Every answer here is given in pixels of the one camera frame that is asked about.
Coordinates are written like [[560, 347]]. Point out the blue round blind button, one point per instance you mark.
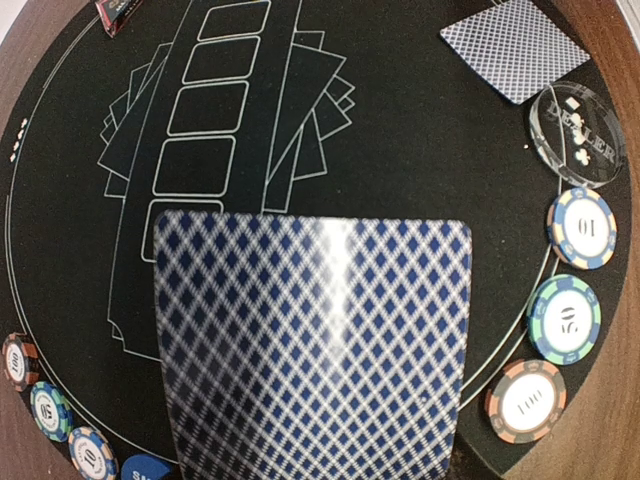
[[145, 467]]

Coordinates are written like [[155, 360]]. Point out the black round poker mat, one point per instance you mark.
[[332, 108]]

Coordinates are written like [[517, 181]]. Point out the clear acrylic dealer puck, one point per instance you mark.
[[577, 135]]

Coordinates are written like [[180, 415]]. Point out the green-white single poker chip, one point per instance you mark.
[[51, 411]]

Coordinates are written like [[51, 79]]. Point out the red-white single poker chip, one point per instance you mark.
[[21, 361]]

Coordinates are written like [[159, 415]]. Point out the blue-backed playing card deck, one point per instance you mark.
[[300, 347]]

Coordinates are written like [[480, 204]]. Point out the single blue-white poker chip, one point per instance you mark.
[[92, 455]]

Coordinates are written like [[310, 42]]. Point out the red triangular button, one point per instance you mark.
[[115, 13]]

